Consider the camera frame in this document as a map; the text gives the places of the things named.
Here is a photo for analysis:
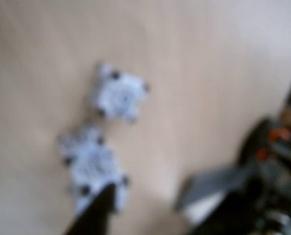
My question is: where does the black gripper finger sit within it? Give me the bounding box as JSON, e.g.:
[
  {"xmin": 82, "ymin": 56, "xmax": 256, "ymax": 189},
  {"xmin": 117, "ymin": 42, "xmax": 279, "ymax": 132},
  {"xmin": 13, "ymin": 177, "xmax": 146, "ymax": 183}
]
[{"xmin": 63, "ymin": 183, "xmax": 117, "ymax": 235}]

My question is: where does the black and orange leader arm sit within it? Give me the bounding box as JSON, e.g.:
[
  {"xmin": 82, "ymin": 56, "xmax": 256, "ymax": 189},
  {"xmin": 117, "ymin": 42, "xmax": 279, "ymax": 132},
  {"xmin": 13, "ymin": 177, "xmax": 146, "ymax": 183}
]
[{"xmin": 235, "ymin": 73, "xmax": 291, "ymax": 235}]

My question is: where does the dark grey flat device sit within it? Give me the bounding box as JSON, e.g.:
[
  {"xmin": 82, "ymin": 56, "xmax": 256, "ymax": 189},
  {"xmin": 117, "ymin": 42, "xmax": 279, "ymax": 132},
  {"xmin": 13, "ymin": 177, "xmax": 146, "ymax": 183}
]
[{"xmin": 176, "ymin": 167, "xmax": 256, "ymax": 221}]

